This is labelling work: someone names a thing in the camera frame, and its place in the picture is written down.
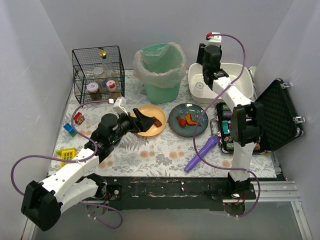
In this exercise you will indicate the blue toy brick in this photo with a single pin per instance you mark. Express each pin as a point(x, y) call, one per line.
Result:
point(68, 127)

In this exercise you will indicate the clear jar blue label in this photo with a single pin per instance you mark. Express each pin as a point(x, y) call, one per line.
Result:
point(100, 77)

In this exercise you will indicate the green trash bin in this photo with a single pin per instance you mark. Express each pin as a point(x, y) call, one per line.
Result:
point(158, 95)

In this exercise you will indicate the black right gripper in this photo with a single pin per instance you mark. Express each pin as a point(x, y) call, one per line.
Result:
point(200, 53)

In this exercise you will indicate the floral table mat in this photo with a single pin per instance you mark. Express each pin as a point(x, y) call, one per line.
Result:
point(163, 155)

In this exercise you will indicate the orange chicken wing right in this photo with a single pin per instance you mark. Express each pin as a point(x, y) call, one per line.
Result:
point(190, 121)

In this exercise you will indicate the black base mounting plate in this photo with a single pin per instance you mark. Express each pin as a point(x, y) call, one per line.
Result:
point(174, 193)

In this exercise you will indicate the brown jar white lid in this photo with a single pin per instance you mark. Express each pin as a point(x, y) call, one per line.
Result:
point(94, 91)

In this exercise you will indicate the orange chicken wing left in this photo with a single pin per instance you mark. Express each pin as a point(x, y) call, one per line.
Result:
point(181, 121)

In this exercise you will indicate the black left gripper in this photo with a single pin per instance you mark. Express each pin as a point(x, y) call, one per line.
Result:
point(136, 120)

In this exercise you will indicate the red owl toy block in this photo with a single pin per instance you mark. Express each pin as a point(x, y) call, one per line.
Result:
point(79, 118)

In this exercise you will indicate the yellow toy brick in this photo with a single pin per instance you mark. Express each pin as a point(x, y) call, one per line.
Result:
point(67, 153)

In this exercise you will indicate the blue glazed ceramic plate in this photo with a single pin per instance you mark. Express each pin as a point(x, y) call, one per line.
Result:
point(188, 131)

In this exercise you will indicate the black wire cage rack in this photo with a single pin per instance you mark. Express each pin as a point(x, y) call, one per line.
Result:
point(84, 60)

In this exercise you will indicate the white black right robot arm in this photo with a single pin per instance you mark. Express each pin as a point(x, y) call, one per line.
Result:
point(246, 124)

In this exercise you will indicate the pink bin liner bag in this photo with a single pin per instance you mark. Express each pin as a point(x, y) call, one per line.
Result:
point(140, 67)

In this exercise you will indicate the brown meat piece right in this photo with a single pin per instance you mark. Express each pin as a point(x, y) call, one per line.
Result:
point(157, 122)

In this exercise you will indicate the glass bottle gold cap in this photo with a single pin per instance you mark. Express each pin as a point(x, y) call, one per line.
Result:
point(107, 64)

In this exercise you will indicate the green toy brick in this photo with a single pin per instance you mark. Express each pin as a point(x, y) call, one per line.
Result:
point(72, 132)

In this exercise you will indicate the green blue chip stack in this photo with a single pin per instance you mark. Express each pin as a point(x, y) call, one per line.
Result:
point(225, 107)

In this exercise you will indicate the black poker chip case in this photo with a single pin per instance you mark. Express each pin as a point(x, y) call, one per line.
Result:
point(282, 122)

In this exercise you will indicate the purple grey chip stack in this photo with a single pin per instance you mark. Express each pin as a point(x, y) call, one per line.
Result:
point(227, 114)

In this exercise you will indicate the pink lid spice jar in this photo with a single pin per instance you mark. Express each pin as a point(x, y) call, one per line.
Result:
point(113, 90)

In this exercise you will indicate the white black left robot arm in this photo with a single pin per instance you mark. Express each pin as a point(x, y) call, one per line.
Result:
point(45, 201)

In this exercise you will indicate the clear cup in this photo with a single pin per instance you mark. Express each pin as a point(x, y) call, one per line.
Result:
point(198, 89)

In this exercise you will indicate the yellow plastic plate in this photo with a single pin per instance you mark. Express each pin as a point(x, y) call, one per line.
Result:
point(153, 111)

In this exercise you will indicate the purple toy microphone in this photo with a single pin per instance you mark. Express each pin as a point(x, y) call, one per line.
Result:
point(211, 143)

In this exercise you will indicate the orange chicken wing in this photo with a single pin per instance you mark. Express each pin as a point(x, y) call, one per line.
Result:
point(181, 121)
point(190, 121)

